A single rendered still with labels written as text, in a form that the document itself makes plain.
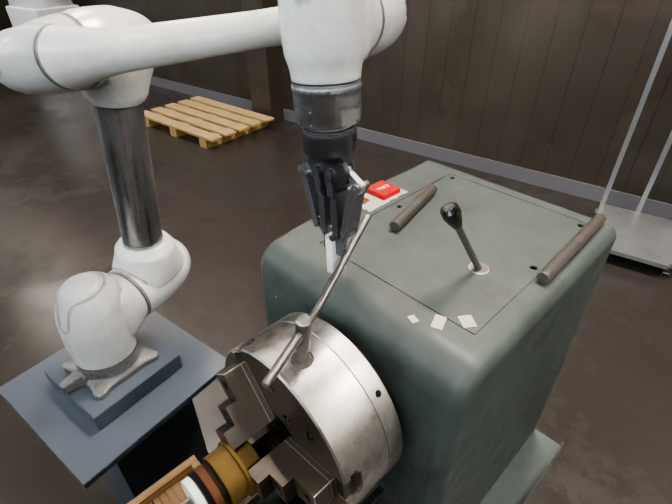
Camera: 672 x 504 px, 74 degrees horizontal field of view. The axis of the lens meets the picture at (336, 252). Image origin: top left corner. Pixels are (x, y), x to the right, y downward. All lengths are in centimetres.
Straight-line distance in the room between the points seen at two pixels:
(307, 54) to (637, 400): 229
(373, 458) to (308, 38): 57
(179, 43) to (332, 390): 56
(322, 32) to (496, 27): 355
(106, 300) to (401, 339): 74
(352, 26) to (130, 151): 68
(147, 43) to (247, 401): 56
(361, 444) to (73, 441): 82
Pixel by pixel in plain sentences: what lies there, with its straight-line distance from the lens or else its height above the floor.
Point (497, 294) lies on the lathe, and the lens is 80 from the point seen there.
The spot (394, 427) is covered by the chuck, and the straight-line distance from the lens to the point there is 73.
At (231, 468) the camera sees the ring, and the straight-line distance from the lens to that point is 73.
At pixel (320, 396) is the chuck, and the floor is 122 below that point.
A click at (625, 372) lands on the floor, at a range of 267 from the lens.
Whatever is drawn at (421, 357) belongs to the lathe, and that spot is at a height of 124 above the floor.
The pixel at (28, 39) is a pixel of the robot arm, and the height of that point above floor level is 161.
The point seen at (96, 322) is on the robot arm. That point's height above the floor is 101.
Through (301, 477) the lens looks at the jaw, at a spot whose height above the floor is 111.
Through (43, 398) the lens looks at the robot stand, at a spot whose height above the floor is 75.
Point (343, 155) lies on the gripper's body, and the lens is 60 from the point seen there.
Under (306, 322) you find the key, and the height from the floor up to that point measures 132.
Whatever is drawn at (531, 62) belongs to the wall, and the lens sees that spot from 402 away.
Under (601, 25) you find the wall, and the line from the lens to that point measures 390.
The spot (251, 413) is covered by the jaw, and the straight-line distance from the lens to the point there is 75.
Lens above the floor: 174
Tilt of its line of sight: 35 degrees down
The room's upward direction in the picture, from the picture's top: straight up
